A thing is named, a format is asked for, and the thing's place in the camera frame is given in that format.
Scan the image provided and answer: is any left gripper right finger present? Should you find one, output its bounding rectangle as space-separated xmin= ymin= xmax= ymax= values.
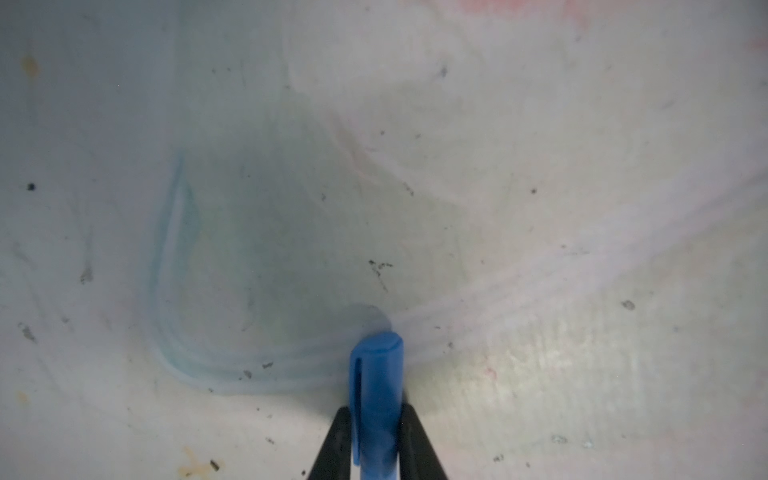
xmin=398 ymin=403 xmax=448 ymax=480

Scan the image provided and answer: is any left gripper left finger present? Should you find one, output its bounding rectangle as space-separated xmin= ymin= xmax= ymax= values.
xmin=307 ymin=406 xmax=352 ymax=480

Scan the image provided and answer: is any blue pen cap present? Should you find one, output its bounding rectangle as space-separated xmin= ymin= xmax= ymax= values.
xmin=349 ymin=331 xmax=404 ymax=479

